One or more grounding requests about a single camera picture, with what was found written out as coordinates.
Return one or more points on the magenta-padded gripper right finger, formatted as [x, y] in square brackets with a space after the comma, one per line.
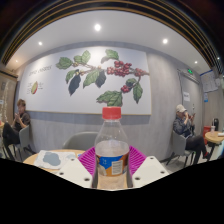
[151, 168]

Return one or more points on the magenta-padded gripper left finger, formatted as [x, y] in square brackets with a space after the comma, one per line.
[75, 168]

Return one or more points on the clear red-capped drink bottle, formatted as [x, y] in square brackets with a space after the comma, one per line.
[111, 133]

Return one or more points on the grey upholstered chair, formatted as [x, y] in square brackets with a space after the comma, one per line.
[80, 140]
[25, 136]
[179, 143]

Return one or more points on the person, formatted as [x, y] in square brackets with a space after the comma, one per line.
[20, 121]
[181, 126]

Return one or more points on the small round wooden side table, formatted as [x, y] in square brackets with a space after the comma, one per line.
[215, 136]

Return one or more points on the green exit sign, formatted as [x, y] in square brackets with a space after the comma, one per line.
[190, 71]

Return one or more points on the round ceiling spotlights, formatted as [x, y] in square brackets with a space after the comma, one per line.
[97, 27]

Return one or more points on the large coffee plant wall poster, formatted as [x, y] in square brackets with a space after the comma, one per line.
[50, 90]

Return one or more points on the white wall notice board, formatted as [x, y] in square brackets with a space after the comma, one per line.
[209, 81]

